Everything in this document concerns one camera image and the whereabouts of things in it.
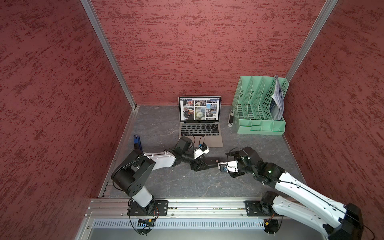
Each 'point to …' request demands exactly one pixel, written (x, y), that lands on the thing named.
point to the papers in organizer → (277, 106)
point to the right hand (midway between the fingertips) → (228, 160)
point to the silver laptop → (200, 119)
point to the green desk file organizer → (251, 105)
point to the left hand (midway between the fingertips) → (206, 165)
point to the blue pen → (137, 145)
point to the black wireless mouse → (211, 161)
